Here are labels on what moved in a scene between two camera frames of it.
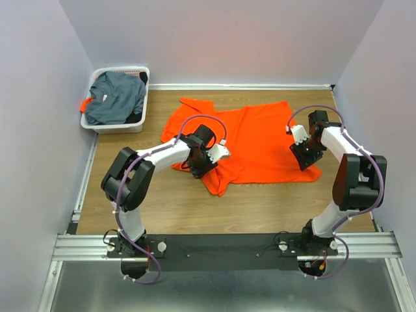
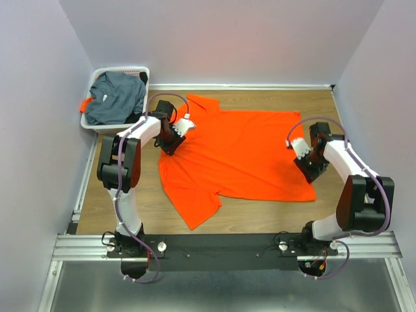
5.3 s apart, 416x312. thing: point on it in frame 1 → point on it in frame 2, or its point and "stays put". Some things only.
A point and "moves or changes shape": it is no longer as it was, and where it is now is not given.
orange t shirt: [256, 140] moves or changes shape
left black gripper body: [202, 166] → [169, 140]
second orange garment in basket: [86, 101] stays put
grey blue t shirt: [116, 96] stays put
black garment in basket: [143, 77] stays put
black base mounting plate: [202, 252] stays put
